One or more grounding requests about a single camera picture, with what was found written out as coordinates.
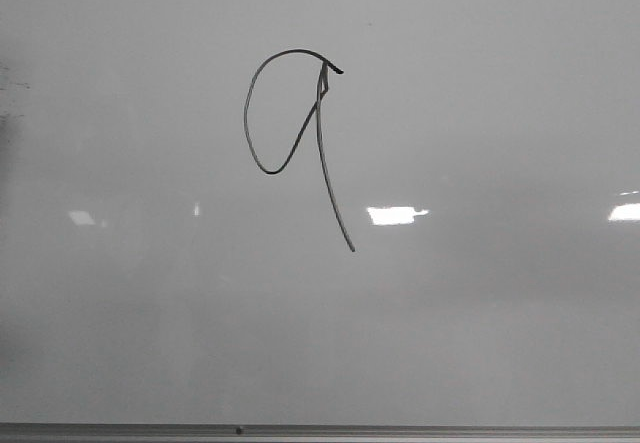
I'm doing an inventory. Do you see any white whiteboard with aluminium frame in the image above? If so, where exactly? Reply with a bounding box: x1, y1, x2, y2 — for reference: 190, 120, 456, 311
1, 0, 639, 437

